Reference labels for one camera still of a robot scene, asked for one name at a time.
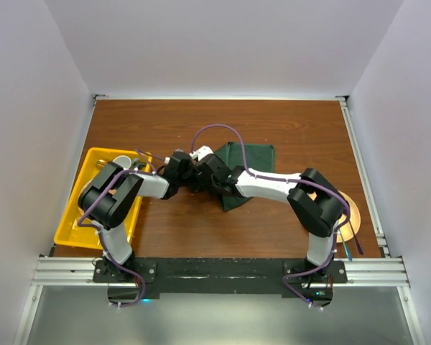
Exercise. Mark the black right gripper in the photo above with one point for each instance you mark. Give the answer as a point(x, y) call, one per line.
point(204, 182)

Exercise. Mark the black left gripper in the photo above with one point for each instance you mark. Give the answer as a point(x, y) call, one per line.
point(193, 187)

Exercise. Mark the green cloth napkin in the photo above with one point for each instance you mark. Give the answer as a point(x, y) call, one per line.
point(259, 157)

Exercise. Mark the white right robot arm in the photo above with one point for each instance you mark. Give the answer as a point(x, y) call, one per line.
point(317, 205)

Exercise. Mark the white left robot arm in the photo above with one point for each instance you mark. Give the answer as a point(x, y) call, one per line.
point(107, 199)

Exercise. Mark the green grey tool in tray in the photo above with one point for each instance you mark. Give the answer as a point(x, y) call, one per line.
point(137, 164)

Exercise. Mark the white cup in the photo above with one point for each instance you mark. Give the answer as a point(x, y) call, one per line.
point(124, 161)

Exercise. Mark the woven round coaster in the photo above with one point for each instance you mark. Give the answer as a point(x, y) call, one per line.
point(79, 195)

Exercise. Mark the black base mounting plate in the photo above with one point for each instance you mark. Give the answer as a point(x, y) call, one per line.
point(252, 276)

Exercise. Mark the yellow plastic tray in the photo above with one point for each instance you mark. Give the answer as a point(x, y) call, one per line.
point(68, 232)

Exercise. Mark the round wooden plate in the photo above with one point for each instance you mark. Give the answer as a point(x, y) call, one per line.
point(348, 231)

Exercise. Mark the iridescent fork on plate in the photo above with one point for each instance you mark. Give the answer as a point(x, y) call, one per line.
point(346, 249)

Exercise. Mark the purple spoon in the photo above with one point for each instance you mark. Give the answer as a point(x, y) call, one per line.
point(359, 248)

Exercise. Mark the aluminium frame rail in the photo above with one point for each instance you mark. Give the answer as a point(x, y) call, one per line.
point(52, 271)

